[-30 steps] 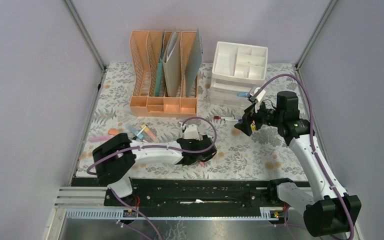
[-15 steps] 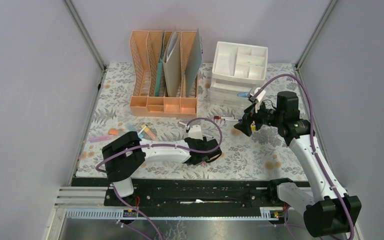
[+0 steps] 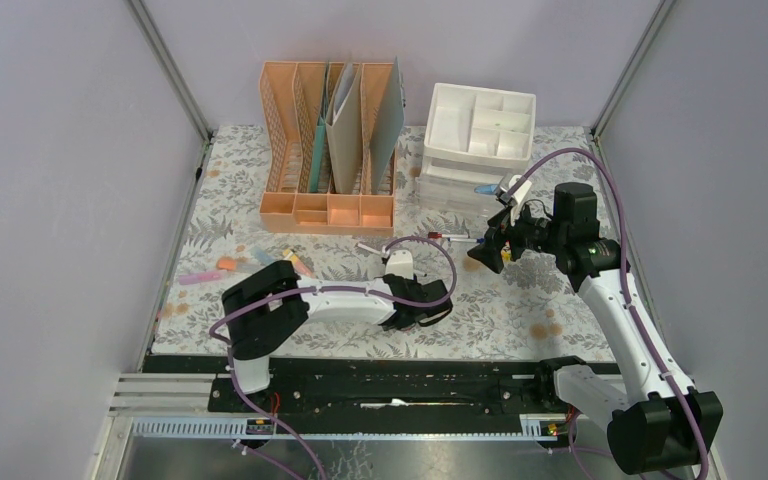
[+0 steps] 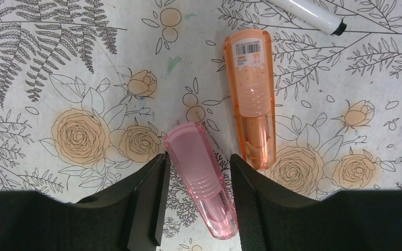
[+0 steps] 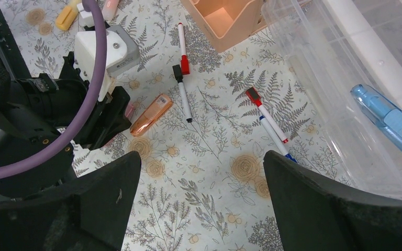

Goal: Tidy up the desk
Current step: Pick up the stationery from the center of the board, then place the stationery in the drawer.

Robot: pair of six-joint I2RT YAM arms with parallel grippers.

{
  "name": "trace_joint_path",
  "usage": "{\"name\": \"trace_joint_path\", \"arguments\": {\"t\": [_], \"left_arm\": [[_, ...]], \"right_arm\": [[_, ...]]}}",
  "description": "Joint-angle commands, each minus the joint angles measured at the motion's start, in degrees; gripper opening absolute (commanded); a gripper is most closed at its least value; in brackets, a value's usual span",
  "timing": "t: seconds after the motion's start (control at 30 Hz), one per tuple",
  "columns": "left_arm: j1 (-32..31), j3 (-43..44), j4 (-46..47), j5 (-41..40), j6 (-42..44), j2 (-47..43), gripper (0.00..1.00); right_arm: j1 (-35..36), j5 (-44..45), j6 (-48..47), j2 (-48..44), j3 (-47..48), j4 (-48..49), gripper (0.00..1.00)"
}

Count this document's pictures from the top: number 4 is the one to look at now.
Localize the floral patterned desk mat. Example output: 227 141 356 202
0 1 402 200

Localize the orange highlighter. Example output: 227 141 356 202
223 29 276 171

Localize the pink highlighter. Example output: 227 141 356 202
164 122 238 240

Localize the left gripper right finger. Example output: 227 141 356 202
230 154 402 250

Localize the black cap white marker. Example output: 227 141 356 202
264 0 347 36

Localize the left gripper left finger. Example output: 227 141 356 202
0 154 170 250

